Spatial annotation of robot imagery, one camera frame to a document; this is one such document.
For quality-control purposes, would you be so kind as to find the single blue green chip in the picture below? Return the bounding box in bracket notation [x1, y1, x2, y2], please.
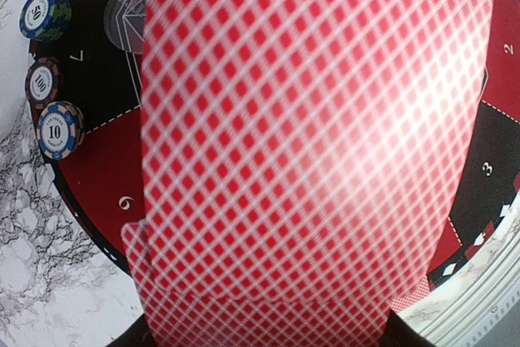
[19, 0, 72, 43]

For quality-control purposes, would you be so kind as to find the aluminium front rail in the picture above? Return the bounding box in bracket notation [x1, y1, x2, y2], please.
[399, 197, 519, 346]

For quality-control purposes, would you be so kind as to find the dealt red card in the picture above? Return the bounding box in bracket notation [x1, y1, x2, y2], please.
[390, 275, 431, 313]
[141, 0, 492, 346]

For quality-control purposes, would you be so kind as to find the red playing card deck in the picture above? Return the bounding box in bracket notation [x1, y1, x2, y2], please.
[121, 219, 154, 317]

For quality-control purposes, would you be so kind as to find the blue green chip stack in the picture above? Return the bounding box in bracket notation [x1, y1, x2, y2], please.
[25, 57, 64, 110]

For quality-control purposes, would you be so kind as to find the round red black poker mat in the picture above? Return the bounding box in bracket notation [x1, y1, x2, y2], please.
[29, 0, 519, 276]

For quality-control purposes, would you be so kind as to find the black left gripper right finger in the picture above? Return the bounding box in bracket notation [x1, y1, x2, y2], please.
[381, 312, 435, 347]

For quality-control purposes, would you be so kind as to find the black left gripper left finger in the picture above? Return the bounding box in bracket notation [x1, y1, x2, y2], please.
[107, 315, 157, 347]

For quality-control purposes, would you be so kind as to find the clear round dealer button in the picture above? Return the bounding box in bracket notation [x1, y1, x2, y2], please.
[103, 0, 147, 54]

